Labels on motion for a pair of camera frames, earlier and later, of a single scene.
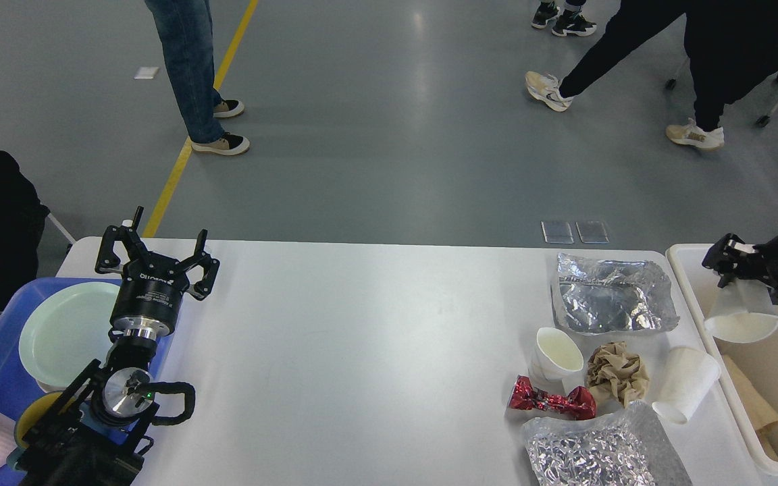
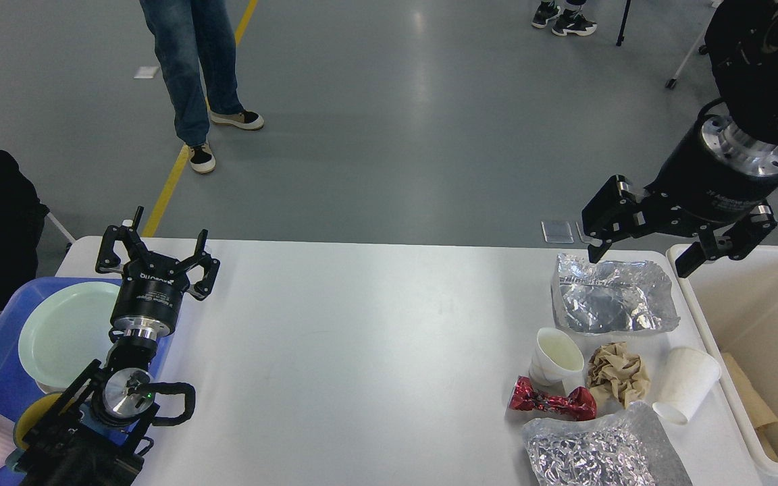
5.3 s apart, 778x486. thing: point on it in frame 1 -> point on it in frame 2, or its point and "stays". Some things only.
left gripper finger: (134, 248) stays
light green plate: (65, 329) stays
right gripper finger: (728, 260) -> (616, 212)
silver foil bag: (627, 446) stays
